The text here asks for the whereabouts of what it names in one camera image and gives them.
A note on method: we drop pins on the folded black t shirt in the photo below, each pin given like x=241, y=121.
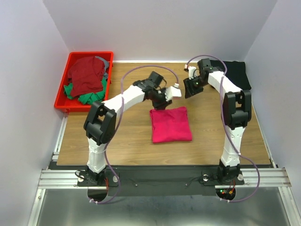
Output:
x=236, y=72

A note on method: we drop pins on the aluminium frame rail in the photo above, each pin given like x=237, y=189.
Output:
x=164, y=196

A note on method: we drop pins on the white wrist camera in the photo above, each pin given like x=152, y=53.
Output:
x=193, y=72
x=172, y=91

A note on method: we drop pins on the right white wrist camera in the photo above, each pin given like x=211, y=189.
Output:
x=193, y=72

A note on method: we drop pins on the red plastic bin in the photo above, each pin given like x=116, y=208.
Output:
x=67, y=105

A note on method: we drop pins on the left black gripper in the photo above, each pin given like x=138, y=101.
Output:
x=163, y=103

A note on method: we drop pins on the grey t shirt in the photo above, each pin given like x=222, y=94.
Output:
x=106, y=66

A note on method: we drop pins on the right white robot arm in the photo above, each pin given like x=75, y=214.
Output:
x=236, y=111

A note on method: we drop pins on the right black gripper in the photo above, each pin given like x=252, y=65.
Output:
x=188, y=92

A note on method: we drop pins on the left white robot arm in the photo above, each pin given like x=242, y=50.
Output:
x=104, y=118

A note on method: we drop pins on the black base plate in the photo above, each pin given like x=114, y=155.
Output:
x=142, y=181

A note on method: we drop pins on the dark red t shirt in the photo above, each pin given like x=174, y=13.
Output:
x=86, y=76

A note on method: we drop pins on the green t shirt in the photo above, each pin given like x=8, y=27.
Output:
x=89, y=98

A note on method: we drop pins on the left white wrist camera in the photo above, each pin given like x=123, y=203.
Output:
x=172, y=91

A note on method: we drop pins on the pink t shirt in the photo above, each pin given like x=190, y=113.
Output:
x=171, y=125

